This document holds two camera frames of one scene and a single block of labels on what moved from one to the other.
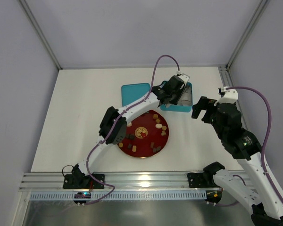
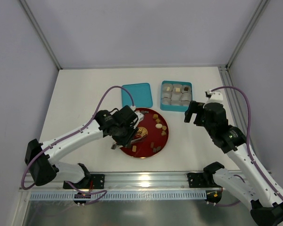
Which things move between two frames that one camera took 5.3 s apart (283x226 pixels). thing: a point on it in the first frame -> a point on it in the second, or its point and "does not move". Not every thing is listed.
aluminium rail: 131,181 does not move
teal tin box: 185,103 does not move
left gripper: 179,92 -> 126,140
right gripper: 203,108 -> 195,113
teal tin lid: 130,92 does not move
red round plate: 147,136 does not move
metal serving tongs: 168,104 -> 114,145
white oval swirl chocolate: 158,125 does not move
